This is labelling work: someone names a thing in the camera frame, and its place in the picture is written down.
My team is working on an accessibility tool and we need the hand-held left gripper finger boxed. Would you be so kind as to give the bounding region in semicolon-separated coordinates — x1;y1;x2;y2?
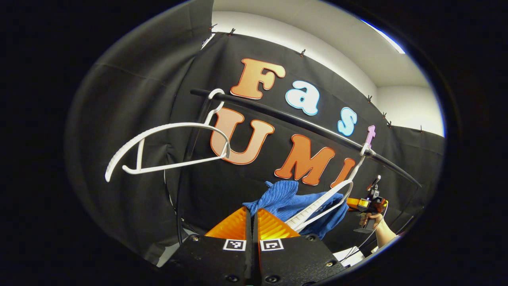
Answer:
162;206;254;286
253;208;346;286

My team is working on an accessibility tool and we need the blue corduroy jacket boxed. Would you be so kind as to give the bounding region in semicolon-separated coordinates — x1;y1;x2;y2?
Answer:
243;180;350;240

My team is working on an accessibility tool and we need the white plastic hanger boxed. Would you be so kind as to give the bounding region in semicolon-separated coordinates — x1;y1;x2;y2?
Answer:
104;88;231;183
285;142;376;234

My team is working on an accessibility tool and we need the black clothes rack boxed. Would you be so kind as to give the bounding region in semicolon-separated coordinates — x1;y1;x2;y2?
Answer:
175;88;422;249

